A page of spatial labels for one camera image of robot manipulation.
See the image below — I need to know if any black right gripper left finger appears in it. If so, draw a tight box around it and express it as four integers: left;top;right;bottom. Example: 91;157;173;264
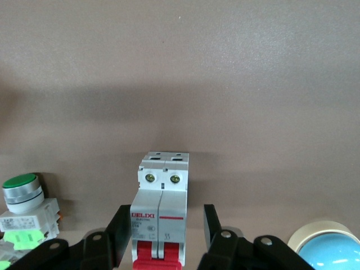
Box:
0;204;132;270

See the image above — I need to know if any blue dome light beige base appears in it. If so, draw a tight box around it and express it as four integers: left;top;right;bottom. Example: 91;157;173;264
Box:
287;220;360;270

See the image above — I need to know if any white circuit breaker red lever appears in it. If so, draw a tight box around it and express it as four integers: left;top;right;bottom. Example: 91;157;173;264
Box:
130;151;190;270

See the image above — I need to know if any brown table mat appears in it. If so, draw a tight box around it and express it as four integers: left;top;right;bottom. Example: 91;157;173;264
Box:
0;0;360;270

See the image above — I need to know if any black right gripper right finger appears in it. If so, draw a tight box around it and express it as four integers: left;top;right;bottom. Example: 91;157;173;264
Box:
196;204;319;270

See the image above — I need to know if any green head push button switch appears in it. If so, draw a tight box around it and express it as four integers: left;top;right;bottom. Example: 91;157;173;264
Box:
0;173;62;267

